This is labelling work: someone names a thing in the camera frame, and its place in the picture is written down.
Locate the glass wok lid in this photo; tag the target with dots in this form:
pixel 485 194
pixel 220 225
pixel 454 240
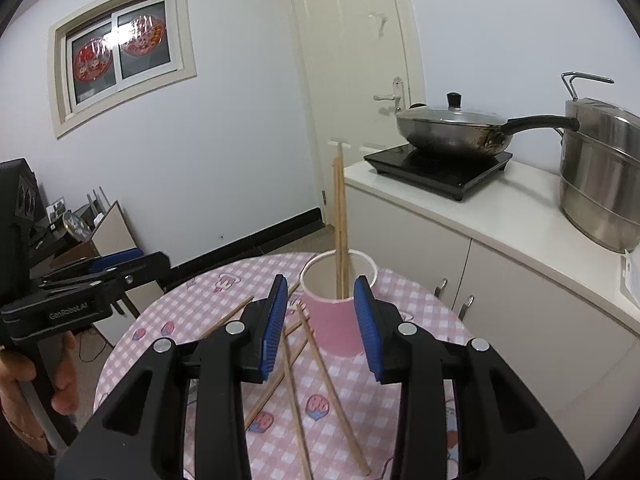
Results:
pixel 450 115

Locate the white door hook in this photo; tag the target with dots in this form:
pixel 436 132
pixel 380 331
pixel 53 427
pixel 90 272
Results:
pixel 381 22

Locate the small photo frame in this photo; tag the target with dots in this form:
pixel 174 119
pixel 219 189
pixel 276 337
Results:
pixel 56 209

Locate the cream framed window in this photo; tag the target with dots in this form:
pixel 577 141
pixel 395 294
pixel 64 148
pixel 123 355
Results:
pixel 62 85

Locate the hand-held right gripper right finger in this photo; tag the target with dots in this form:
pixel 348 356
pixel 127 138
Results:
pixel 367 330

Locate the white kitchen cabinet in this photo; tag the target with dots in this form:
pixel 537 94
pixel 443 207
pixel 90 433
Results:
pixel 525 285

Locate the pink paper cup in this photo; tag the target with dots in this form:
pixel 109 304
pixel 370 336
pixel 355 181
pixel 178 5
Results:
pixel 332 325

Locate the black induction cooker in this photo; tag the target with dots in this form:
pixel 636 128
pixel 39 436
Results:
pixel 450 175

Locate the low wooden side table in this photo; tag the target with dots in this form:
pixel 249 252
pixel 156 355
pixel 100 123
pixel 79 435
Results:
pixel 75 251

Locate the person's left forearm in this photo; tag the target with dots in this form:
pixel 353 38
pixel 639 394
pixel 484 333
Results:
pixel 20 440

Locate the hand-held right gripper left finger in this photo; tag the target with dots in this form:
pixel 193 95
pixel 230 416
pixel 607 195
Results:
pixel 274 330

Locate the red round window sticker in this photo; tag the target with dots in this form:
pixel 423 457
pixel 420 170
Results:
pixel 142 35
pixel 92 60

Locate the person's left hand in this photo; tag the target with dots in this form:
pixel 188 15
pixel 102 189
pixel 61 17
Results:
pixel 67 375

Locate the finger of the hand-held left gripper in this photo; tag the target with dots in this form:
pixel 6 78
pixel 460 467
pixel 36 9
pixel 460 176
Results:
pixel 117 257
pixel 140 270

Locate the white paper sheet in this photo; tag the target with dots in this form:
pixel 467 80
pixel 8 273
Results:
pixel 631 280

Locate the stainless steel steamer pot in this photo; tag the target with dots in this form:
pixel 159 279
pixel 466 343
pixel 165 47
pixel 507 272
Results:
pixel 600 185

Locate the light wooden board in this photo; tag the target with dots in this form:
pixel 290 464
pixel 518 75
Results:
pixel 117 230

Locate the pink checked tablecloth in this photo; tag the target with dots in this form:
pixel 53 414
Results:
pixel 350 435

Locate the cream panel door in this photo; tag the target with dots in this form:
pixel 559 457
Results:
pixel 345 85

